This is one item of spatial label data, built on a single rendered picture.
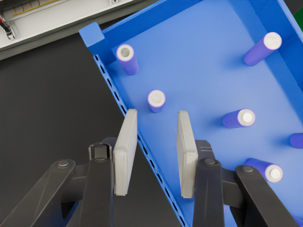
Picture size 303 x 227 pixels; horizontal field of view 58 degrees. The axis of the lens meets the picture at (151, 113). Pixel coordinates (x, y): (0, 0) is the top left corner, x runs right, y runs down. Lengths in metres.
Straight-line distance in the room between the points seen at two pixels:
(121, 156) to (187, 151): 0.04
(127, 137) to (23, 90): 0.77
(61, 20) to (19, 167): 0.45
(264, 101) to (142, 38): 0.17
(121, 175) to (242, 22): 0.26
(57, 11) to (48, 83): 0.24
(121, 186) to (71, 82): 0.72
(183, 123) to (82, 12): 0.59
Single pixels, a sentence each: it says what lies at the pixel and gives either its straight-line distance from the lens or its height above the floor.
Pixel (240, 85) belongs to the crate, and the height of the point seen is 0.48.
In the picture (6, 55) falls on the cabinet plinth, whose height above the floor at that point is 0.02.
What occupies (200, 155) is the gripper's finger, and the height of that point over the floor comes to 0.65.
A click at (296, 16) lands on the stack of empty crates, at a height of 0.34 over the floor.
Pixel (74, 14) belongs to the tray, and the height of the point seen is 0.16.
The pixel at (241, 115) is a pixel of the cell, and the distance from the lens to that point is 0.28.
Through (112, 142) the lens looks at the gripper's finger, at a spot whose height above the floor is 0.63.
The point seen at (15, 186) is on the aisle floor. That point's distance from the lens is 0.93.
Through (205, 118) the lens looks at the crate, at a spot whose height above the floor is 0.48.
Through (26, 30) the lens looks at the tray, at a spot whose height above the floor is 0.16.
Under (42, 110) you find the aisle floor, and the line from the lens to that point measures 0.89.
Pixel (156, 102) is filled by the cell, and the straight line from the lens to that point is 0.27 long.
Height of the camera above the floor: 0.81
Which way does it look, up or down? 85 degrees down
